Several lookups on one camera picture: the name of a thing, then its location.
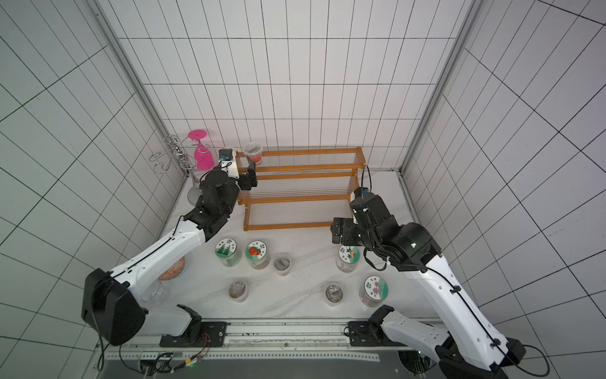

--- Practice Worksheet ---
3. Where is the small clear seed container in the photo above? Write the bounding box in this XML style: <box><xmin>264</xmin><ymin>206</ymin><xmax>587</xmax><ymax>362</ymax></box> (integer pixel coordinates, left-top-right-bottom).
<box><xmin>274</xmin><ymin>254</ymin><xmax>292</xmax><ymax>276</ymax></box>
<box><xmin>324</xmin><ymin>283</ymin><xmax>344</xmax><ymax>306</ymax></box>
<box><xmin>228</xmin><ymin>280</ymin><xmax>249</xmax><ymax>303</ymax></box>
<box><xmin>242</xmin><ymin>142</ymin><xmax>263</xmax><ymax>165</ymax></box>

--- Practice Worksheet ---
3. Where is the orange wooden three-tier shelf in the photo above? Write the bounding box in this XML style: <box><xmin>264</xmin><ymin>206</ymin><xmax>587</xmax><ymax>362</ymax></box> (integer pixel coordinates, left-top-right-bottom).
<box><xmin>238</xmin><ymin>147</ymin><xmax>366</xmax><ymax>232</ymax></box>

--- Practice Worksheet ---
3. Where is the pink plastic wine glass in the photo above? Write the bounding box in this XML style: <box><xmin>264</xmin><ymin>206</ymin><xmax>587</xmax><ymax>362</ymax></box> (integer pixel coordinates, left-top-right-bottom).
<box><xmin>188</xmin><ymin>129</ymin><xmax>215</xmax><ymax>171</ymax></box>

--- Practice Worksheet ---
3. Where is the clear drinking glass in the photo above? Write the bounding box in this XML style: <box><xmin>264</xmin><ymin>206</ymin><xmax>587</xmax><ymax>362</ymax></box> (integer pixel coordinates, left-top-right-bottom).
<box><xmin>140</xmin><ymin>280</ymin><xmax>170</xmax><ymax>305</ymax></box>

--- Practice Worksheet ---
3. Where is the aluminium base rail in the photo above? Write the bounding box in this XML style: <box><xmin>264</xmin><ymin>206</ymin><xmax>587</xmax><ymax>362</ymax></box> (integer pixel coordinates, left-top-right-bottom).
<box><xmin>85</xmin><ymin>318</ymin><xmax>437</xmax><ymax>378</ymax></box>

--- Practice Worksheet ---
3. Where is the jar with strawberry lid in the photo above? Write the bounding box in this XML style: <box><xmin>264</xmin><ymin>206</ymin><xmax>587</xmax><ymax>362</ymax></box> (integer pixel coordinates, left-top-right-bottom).
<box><xmin>245</xmin><ymin>240</ymin><xmax>271</xmax><ymax>270</ymax></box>

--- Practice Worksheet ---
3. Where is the chrome glass holder stand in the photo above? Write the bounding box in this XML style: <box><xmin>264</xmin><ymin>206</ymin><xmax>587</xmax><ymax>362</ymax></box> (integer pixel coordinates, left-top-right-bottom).
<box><xmin>148</xmin><ymin>135</ymin><xmax>202</xmax><ymax>205</ymax></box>

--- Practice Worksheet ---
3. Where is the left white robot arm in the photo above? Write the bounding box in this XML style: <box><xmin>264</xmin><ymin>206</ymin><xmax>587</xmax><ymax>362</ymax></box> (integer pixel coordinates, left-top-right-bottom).
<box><xmin>81</xmin><ymin>160</ymin><xmax>258</xmax><ymax>346</ymax></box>

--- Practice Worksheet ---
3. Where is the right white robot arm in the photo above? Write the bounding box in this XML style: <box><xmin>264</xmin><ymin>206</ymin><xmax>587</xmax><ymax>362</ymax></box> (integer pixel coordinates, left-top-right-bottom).
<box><xmin>331</xmin><ymin>187</ymin><xmax>526</xmax><ymax>378</ymax></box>

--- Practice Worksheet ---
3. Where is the jar with pink flower lid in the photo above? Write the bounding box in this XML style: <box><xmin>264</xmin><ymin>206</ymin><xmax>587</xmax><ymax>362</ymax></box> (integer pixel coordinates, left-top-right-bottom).
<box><xmin>359</xmin><ymin>276</ymin><xmax>389</xmax><ymax>307</ymax></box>

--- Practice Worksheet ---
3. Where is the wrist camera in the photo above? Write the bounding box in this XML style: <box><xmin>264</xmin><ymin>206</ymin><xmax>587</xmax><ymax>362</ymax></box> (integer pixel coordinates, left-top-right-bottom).
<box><xmin>353</xmin><ymin>186</ymin><xmax>372</xmax><ymax>202</ymax></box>
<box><xmin>219</xmin><ymin>148</ymin><xmax>239</xmax><ymax>179</ymax></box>

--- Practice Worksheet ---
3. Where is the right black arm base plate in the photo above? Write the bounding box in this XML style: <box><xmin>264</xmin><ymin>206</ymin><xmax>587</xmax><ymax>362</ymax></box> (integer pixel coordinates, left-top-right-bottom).
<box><xmin>343</xmin><ymin>321</ymin><xmax>405</xmax><ymax>347</ymax></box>

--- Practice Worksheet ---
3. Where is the jar with green tree lid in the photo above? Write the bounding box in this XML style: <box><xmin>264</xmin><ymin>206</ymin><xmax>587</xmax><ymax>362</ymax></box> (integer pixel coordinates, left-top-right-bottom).
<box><xmin>215</xmin><ymin>238</ymin><xmax>241</xmax><ymax>267</ymax></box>

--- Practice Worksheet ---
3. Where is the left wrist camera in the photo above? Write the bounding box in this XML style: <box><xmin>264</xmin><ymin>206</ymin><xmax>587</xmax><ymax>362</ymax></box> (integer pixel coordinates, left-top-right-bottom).
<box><xmin>219</xmin><ymin>148</ymin><xmax>239</xmax><ymax>179</ymax></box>

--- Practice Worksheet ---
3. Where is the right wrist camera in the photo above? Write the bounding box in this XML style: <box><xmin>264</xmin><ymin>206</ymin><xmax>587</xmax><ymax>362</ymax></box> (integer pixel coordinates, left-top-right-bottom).
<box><xmin>353</xmin><ymin>186</ymin><xmax>372</xmax><ymax>202</ymax></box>

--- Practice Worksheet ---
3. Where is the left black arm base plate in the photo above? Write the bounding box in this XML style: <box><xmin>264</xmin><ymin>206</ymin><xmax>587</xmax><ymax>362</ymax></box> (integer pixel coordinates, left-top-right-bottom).
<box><xmin>159</xmin><ymin>322</ymin><xmax>227</xmax><ymax>349</ymax></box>

